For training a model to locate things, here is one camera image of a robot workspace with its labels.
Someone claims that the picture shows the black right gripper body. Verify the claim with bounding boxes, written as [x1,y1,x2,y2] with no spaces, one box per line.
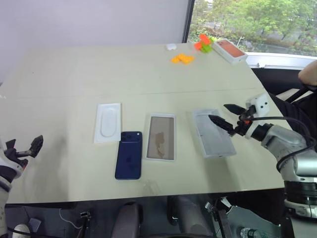
[231,105,257,137]

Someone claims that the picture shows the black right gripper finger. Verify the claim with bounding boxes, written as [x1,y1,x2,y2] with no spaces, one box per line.
[223,104,247,116]
[209,114,235,136]

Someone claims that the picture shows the white window sill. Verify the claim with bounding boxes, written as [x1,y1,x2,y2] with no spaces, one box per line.
[244,51,317,69]

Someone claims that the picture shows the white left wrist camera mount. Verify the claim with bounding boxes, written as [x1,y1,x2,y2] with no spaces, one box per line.
[0,142,28,179]

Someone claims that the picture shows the white moulded tray insert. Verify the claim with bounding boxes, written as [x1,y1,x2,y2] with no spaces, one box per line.
[94,103,123,144]

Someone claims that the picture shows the white phone box copper print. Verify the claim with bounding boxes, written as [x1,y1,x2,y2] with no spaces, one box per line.
[212,38,249,65]

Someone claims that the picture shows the white floor cable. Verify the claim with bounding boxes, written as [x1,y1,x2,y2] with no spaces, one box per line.
[58,207,83,228]

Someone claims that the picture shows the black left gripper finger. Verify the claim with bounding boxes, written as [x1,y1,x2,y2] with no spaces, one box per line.
[5,139,17,156]
[29,135,44,158]

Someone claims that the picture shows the clear plastic bottle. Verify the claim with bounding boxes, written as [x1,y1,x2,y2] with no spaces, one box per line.
[239,226,264,238]

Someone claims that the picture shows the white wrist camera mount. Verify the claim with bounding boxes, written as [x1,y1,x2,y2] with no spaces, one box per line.
[0,142,28,179]
[245,94,269,138]

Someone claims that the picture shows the white rounded shape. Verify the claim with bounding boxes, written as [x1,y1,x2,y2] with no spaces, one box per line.
[13,223,32,238]

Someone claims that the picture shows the dark window frame post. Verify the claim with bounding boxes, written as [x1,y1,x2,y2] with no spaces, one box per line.
[182,0,195,44]

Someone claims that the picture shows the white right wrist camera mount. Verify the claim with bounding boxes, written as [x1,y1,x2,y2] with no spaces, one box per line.
[245,94,269,138]

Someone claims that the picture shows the black metal stand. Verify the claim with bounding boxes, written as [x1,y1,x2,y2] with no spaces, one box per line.
[204,196,233,238]

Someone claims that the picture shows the green trees outside window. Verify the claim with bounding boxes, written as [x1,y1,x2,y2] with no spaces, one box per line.
[189,0,317,54]

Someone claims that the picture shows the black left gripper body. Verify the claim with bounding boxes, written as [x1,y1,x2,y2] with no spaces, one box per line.
[4,148,33,172]

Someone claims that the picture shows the yellow toy block cluster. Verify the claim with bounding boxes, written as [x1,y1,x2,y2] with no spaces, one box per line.
[170,54,195,66]

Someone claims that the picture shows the black mesh seat back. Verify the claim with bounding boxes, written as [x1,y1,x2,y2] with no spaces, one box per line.
[267,85,317,151]

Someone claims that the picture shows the dark blue smartphone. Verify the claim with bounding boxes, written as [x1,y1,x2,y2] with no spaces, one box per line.
[114,131,143,180]

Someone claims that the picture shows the white open phone box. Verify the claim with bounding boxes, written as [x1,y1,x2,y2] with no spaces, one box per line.
[192,107,237,159]

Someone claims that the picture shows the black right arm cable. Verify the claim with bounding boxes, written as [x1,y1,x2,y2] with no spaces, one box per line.
[244,116,317,173]

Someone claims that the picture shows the dark grey rounded shape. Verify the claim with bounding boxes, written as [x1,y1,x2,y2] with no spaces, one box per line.
[166,195,214,238]
[117,201,145,238]

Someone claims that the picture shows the white box with brown face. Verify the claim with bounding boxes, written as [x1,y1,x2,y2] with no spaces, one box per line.
[143,113,177,162]

